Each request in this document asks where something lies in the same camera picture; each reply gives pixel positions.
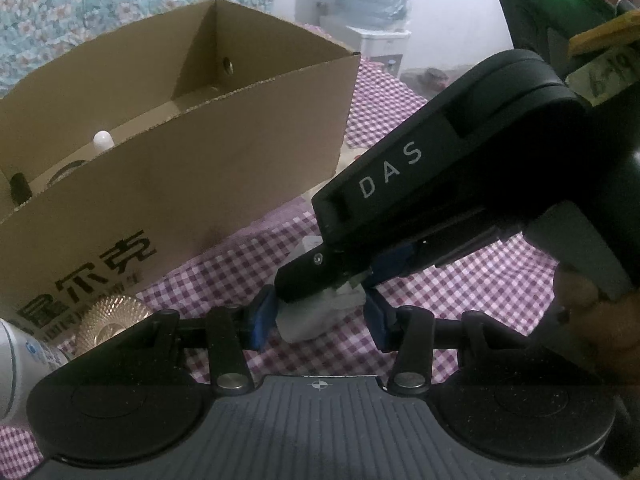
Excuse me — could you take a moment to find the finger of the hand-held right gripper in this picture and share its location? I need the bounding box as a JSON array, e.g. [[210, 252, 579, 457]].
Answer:
[[274, 247, 373, 305], [370, 225, 503, 283]]

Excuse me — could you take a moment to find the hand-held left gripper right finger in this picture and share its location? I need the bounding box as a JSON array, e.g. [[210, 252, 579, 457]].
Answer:
[[364, 292, 562, 396]]

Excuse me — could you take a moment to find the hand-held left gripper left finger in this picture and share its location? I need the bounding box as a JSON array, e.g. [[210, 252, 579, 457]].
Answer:
[[67, 285, 279, 396]]

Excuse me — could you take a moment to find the white power adapter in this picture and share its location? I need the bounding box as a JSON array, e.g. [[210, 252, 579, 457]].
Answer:
[[276, 235, 367, 345]]

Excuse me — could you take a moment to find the brown cardboard box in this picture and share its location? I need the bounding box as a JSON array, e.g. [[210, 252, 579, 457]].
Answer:
[[0, 0, 362, 335]]

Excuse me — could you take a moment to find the person's right hand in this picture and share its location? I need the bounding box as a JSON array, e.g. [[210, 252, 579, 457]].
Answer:
[[552, 264, 640, 377]]

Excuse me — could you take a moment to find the purple checkered cloth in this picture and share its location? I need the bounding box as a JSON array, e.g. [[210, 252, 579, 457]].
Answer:
[[0, 54, 568, 461]]

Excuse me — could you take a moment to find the dark rounded object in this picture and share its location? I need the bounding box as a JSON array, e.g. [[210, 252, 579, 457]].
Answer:
[[404, 67, 454, 92]]

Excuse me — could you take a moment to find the white water dispenser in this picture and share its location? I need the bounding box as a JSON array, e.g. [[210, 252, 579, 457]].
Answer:
[[319, 12, 414, 79]]

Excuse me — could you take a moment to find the gold ridged disc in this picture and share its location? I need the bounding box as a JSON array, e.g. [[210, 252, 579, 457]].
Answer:
[[74, 296, 154, 357]]

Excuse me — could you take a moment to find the white cylindrical bottle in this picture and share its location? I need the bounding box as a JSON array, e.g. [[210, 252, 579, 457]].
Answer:
[[0, 317, 71, 424]]

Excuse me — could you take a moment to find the black object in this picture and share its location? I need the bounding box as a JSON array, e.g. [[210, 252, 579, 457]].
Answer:
[[9, 172, 34, 207]]

